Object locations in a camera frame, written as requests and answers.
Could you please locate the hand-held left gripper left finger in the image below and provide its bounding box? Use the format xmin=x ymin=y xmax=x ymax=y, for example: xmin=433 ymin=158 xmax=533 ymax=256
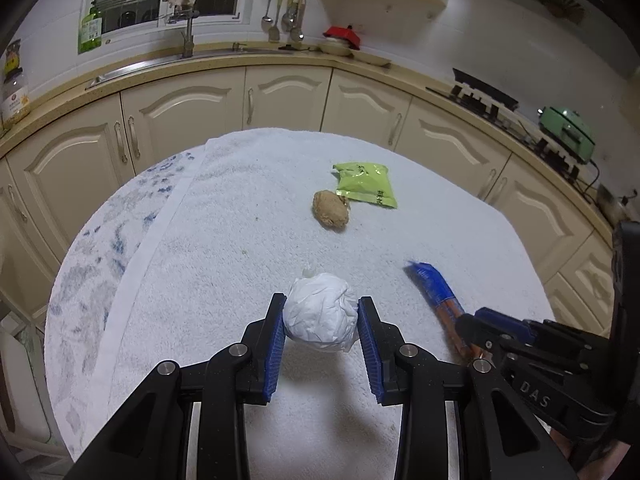
xmin=65 ymin=293 xmax=288 ymax=480

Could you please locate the cream cabinet door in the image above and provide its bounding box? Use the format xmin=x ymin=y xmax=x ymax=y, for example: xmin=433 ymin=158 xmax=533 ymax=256
xmin=244 ymin=66 xmax=335 ymax=133
xmin=120 ymin=67 xmax=248 ymax=176
xmin=0 ymin=160 xmax=71 ymax=321
xmin=480 ymin=155 xmax=613 ymax=281
xmin=320 ymin=69 xmax=413 ymax=148
xmin=4 ymin=107 xmax=133 ymax=271
xmin=392 ymin=97 xmax=513 ymax=206

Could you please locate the yellow label jar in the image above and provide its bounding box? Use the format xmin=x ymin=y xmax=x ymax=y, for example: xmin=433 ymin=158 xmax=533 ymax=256
xmin=0 ymin=40 xmax=32 ymax=133

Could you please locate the white towel-covered round table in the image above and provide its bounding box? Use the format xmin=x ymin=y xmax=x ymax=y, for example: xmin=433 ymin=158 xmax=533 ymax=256
xmin=107 ymin=127 xmax=557 ymax=480

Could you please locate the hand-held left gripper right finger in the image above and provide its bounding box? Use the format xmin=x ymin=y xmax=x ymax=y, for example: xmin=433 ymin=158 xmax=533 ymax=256
xmin=357 ymin=297 xmax=576 ymax=480

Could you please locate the black power cable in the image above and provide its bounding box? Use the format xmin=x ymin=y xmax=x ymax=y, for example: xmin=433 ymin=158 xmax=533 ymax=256
xmin=575 ymin=159 xmax=602 ymax=197

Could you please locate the green electric cooker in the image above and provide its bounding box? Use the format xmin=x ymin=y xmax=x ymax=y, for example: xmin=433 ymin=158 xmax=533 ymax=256
xmin=537 ymin=105 xmax=598 ymax=163

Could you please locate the blue sausage packet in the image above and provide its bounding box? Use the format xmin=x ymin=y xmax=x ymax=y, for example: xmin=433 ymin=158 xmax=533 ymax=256
xmin=404 ymin=260 xmax=481 ymax=361

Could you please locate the white paper ball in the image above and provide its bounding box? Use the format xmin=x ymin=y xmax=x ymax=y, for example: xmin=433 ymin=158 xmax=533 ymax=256
xmin=282 ymin=267 xmax=361 ymax=353

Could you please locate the metal frying pan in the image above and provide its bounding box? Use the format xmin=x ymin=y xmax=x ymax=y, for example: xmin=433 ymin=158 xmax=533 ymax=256
xmin=597 ymin=185 xmax=631 ymax=222

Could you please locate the red pot lid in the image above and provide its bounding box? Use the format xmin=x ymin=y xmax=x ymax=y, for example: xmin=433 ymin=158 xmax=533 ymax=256
xmin=322 ymin=25 xmax=363 ymax=51

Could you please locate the green snack packet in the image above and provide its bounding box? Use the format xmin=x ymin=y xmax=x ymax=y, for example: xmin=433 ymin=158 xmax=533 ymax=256
xmin=332 ymin=161 xmax=398 ymax=210

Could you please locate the beige kitchen countertop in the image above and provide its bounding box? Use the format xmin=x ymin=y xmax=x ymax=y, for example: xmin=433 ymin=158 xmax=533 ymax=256
xmin=0 ymin=42 xmax=618 ymax=246

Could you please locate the metal sink faucet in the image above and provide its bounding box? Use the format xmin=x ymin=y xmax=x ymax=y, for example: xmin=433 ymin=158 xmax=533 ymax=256
xmin=162 ymin=0 xmax=201 ymax=58

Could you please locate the green detergent bottle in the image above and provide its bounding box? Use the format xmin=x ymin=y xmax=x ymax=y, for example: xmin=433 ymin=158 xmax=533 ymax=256
xmin=77 ymin=2 xmax=104 ymax=54

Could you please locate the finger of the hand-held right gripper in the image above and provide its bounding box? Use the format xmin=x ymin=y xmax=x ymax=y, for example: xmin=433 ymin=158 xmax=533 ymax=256
xmin=456 ymin=313 xmax=541 ymax=361
xmin=474 ymin=307 xmax=608 ymax=356

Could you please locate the cream cabinet drawer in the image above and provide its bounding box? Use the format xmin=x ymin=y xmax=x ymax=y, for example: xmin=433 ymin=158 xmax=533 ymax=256
xmin=557 ymin=232 xmax=616 ymax=311
xmin=542 ymin=272 xmax=616 ymax=335

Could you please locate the brown crumpled lump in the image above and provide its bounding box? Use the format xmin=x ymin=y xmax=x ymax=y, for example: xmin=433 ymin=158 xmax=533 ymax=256
xmin=312 ymin=189 xmax=351 ymax=231

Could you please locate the black gas stove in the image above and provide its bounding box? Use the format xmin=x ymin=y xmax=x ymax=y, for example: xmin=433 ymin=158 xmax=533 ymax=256
xmin=427 ymin=67 xmax=581 ymax=181

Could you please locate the white plastic object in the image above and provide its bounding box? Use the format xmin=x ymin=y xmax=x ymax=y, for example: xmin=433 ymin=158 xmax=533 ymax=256
xmin=0 ymin=305 xmax=56 ymax=461

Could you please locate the black flat griddle plate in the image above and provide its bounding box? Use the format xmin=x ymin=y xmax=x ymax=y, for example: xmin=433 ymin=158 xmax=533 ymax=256
xmin=452 ymin=68 xmax=519 ymax=108

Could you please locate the grey range hood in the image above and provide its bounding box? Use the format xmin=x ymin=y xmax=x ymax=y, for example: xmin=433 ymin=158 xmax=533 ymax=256
xmin=467 ymin=0 xmax=636 ymax=81

